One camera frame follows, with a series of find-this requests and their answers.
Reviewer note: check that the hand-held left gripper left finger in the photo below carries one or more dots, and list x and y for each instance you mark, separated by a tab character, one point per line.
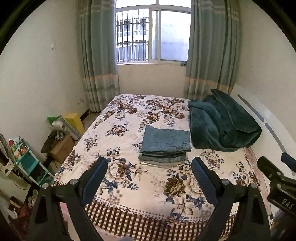
92	183

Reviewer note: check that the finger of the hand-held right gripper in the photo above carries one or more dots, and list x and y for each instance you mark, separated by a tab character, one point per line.
289	161
267	165

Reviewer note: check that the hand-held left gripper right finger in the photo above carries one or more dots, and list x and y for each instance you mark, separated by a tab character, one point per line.
204	183

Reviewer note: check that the blue jeans pants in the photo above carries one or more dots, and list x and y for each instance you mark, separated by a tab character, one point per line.
165	139

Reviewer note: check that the white bed headboard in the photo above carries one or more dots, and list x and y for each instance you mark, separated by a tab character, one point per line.
277	120

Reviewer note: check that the bed with floral sheet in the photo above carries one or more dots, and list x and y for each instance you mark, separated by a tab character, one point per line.
138	185

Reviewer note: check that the cardboard box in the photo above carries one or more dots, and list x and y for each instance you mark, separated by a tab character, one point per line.
63	147

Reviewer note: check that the stack of folded jeans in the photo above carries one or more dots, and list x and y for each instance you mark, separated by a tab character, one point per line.
161	160

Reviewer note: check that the grey flat panel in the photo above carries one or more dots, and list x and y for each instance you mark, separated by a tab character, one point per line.
71	132

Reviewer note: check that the dark green blanket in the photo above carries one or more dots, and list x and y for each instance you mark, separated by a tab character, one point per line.
219	125

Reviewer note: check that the dark cloth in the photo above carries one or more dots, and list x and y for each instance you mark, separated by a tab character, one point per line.
49	141

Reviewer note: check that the white slippers pair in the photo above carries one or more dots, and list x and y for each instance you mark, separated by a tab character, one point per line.
34	197

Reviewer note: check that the yellow box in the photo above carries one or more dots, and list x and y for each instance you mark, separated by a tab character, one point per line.
74	122

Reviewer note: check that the teal storage shelf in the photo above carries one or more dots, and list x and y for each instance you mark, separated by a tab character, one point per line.
31	163

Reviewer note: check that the white pipe piece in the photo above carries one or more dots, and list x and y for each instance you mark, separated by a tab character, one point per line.
59	126

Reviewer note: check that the green plastic bag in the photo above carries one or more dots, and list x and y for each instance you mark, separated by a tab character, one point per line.
52	119

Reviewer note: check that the red cloth pile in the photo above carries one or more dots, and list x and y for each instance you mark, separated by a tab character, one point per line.
20	209

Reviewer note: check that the colourful toy pile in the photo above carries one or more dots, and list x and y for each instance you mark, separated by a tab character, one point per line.
16	148

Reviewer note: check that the small dark object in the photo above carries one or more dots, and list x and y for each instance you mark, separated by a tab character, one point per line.
183	63

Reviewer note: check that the grey-green striped curtain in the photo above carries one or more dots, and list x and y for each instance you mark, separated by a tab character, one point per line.
210	51
99	58

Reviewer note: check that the white framed window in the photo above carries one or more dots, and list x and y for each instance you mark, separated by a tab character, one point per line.
171	34

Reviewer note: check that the window security grille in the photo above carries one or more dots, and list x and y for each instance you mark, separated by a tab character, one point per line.
131	34

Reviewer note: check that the white wall socket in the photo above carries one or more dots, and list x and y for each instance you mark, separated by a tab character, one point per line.
80	101

